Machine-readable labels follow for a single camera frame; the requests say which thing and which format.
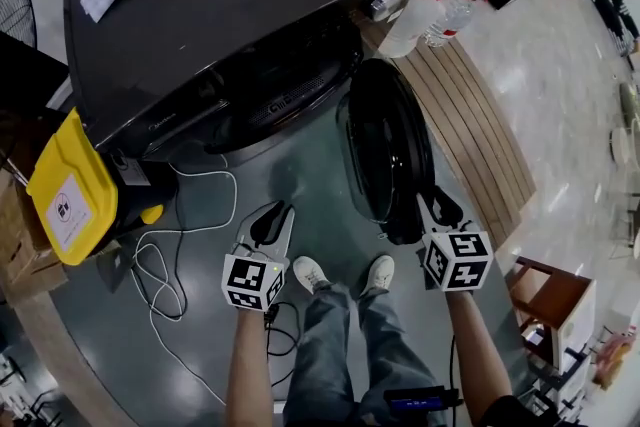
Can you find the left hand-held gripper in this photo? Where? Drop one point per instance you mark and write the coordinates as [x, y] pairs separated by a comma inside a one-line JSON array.
[[247, 277]]

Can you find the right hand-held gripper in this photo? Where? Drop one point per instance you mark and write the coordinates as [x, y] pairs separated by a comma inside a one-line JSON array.
[[457, 260]]

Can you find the round washer door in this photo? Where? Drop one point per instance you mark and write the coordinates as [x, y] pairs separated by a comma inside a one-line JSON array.
[[390, 150]]

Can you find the person's right forearm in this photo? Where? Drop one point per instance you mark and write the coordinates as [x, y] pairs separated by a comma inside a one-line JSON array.
[[475, 345]]

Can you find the person's left forearm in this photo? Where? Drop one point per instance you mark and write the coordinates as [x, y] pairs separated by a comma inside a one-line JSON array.
[[250, 365]]

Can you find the black washing machine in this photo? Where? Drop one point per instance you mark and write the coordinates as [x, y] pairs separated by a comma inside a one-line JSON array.
[[210, 15]]

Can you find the person's left white shoe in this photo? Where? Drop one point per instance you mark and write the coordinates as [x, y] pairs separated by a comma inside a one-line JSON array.
[[310, 272]]

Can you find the person's white shoe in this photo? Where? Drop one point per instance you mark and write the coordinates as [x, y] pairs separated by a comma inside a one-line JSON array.
[[378, 275], [310, 272]]

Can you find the wooden slatted step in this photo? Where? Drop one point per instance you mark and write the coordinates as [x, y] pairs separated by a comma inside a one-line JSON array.
[[480, 135]]

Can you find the person's right white shoe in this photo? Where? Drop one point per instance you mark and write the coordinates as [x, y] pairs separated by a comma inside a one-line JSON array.
[[378, 275]]

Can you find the brown wooden stool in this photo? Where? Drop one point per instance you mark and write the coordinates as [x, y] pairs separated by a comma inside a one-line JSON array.
[[555, 300]]

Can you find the person's blue jeans legs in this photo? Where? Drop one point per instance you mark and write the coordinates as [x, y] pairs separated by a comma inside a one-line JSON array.
[[340, 355]]

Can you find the black device with blue screen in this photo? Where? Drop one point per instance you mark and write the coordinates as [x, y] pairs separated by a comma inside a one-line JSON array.
[[415, 399]]

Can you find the large clear water jug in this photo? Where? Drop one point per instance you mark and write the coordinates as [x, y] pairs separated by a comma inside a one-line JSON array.
[[410, 22]]

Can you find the white chair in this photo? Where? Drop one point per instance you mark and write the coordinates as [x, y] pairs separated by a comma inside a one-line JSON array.
[[625, 142]]

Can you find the clear water bottle red cap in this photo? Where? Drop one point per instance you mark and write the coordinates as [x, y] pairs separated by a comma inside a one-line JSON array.
[[452, 17]]

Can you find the black bin with yellow lid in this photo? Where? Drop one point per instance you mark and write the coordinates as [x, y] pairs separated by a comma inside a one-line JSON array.
[[75, 195]]

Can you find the person's black sleeve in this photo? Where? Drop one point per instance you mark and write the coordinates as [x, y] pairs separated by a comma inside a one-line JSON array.
[[515, 412]]

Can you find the large cardboard box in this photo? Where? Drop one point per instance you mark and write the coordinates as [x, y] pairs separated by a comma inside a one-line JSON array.
[[22, 240]]

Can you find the black fan base box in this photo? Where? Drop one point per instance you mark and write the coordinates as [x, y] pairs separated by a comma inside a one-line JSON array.
[[27, 70]]

